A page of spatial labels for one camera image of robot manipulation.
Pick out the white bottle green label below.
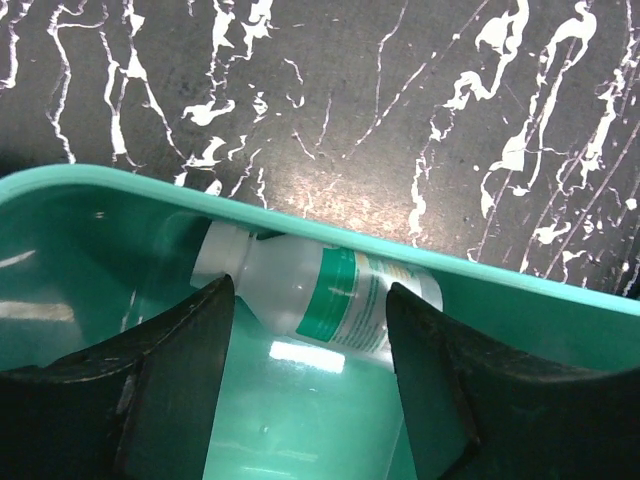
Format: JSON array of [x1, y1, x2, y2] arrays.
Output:
[[191, 221, 443, 369]]

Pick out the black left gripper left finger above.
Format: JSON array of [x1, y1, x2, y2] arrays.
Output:
[[1, 276, 235, 479]]

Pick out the teal medicine kit box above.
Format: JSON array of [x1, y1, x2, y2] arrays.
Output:
[[1, 165, 639, 479]]

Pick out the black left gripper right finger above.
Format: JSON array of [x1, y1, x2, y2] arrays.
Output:
[[386, 284, 639, 479]]

